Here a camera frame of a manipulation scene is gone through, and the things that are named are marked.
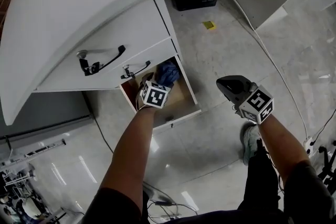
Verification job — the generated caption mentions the white metal rail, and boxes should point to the white metal rail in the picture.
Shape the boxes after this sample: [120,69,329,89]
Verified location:
[0,138,67,166]

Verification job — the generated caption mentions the long black drawer handle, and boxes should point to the long black drawer handle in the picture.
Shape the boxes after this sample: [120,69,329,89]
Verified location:
[76,45,127,77]

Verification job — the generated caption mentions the person's left forearm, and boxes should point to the person's left forearm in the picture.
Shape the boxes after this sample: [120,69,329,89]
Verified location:
[99,105,158,215]

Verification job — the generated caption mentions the yellow tape patch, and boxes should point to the yellow tape patch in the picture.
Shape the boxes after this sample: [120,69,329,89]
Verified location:
[202,20,217,31]

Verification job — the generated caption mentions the person's black trousers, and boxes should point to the person's black trousers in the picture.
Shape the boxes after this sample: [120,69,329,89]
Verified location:
[237,138,286,212]

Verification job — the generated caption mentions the white drawer cabinet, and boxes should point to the white drawer cabinet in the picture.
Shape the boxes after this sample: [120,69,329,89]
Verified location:
[33,0,203,113]

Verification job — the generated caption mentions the person's right forearm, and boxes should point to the person's right forearm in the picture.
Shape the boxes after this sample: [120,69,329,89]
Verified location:
[255,112,312,185]

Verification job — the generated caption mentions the white wooden drawer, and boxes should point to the white wooden drawer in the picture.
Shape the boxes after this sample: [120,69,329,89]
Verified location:
[119,55,202,131]

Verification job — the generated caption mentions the large white drawer front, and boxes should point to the large white drawer front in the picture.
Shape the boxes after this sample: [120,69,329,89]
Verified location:
[36,0,172,90]

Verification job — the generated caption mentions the narrow white drawer front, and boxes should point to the narrow white drawer front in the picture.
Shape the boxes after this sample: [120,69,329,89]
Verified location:
[99,37,180,89]

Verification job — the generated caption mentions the grey panel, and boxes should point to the grey panel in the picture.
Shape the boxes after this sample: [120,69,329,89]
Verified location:
[0,91,95,151]

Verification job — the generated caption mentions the short black drawer handle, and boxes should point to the short black drawer handle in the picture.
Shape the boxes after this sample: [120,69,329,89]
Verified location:
[120,60,152,80]

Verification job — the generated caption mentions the white power strip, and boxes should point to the white power strip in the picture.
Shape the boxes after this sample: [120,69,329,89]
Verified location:
[303,135,316,156]

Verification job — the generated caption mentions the black metal stand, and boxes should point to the black metal stand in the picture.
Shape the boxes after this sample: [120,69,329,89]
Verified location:
[317,140,336,195]

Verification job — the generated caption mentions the long white cable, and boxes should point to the long white cable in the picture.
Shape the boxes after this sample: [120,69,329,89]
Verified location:
[213,0,309,140]

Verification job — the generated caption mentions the thin black floor cable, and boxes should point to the thin black floor cable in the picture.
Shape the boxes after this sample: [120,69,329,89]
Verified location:
[92,114,115,154]

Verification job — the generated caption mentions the black cable with adapter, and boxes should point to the black cable with adapter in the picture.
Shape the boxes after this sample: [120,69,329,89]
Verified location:
[142,181,201,221]

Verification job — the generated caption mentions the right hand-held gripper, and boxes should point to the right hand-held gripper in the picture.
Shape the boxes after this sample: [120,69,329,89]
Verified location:
[216,75,275,125]

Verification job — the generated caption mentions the black cable at power strip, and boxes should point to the black cable at power strip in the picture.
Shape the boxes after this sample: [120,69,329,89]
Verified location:
[310,109,336,145]

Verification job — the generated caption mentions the person's light sneaker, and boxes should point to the person's light sneaker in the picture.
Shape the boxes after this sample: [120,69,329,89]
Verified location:
[242,125,264,166]

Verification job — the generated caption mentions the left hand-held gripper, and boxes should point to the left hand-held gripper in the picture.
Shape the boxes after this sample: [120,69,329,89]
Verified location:
[135,72,172,111]

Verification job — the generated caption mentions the blue umbrella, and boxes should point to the blue umbrella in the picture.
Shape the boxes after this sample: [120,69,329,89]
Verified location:
[156,60,181,88]

